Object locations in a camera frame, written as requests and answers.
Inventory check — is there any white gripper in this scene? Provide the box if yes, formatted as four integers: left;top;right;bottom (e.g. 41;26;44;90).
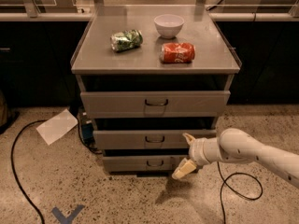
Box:
172;133;221;179

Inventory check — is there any grey drawer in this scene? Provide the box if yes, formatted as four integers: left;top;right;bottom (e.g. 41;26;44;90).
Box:
103;155;189;173
93;130;216;150
81;91;230;119

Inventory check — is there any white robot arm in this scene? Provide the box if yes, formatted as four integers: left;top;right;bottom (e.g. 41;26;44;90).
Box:
172;128;299;188

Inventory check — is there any grey top drawer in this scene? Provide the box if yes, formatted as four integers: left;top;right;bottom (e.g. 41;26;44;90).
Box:
81;91;230;119

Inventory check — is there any grey bottom drawer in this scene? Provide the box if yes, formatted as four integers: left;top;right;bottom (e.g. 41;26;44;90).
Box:
103;155;189;173

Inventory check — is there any grey metal drawer cabinet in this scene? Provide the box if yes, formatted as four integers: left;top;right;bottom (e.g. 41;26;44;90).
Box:
70;5;243;176

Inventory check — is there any crushed red soda can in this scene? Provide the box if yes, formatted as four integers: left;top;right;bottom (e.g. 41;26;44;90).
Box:
160;43;195;63

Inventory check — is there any blue power box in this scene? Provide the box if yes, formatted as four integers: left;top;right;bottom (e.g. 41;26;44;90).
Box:
81;123;94;144

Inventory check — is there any white ceramic bowl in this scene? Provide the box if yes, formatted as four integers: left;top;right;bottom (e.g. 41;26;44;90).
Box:
154;14;184;39

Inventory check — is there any crushed green soda can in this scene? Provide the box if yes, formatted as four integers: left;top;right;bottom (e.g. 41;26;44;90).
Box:
110;29;143;52

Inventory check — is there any dark counter right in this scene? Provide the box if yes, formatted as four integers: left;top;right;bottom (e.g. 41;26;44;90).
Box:
215;19;299;104

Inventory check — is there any dark counter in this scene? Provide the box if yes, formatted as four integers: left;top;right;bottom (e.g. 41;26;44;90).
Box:
0;21;88;107
215;19;299;104

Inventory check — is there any white paper sheet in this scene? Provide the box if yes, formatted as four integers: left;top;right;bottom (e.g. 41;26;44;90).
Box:
36;109;78;145

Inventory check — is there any blue tape floor marker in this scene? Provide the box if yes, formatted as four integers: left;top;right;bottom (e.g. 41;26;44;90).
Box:
50;203;86;224

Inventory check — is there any dark counter left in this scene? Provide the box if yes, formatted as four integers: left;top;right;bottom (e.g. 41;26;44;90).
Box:
0;21;88;107

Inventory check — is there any black cable right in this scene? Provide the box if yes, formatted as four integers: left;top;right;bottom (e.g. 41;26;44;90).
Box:
216;161;264;224

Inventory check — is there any black cable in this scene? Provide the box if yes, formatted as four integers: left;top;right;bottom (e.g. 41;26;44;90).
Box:
10;119;48;224
216;161;264;224

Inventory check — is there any black cable left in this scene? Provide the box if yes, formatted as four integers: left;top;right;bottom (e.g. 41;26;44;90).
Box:
10;119;48;224

